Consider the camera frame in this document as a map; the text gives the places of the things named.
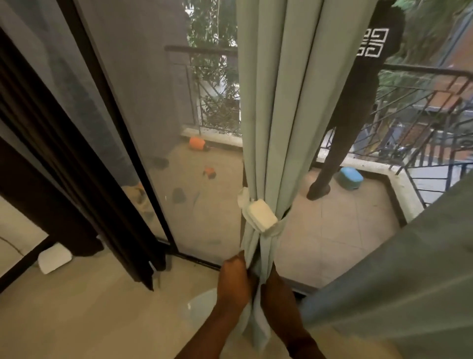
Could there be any person's right hand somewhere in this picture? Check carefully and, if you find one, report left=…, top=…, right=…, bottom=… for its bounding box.
left=261, top=264, right=304, bottom=338

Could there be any person's left hand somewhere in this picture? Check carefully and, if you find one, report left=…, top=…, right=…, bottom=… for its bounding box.
left=216, top=251, right=256, bottom=316

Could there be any white curtain tieback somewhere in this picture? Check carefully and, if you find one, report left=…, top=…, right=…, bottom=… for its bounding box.
left=236, top=186, right=291, bottom=238

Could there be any light teal curtain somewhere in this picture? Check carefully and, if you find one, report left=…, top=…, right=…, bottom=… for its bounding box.
left=235, top=0, right=380, bottom=353
left=298, top=173, right=473, bottom=349

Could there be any dark brown satin curtain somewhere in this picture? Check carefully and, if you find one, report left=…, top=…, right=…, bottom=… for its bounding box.
left=0, top=28, right=168, bottom=291
left=0, top=137, right=105, bottom=258

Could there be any person's left forearm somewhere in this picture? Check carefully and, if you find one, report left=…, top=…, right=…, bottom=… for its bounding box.
left=175, top=309, right=245, bottom=359

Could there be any blue plastic tub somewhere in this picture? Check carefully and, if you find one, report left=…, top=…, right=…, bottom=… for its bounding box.
left=336, top=166, right=365, bottom=191

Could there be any white box device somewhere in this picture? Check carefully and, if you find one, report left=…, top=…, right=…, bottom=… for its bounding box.
left=37, top=244, right=73, bottom=276

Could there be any grey wall cable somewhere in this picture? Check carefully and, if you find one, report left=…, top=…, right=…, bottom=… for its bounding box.
left=0, top=236, right=27, bottom=258

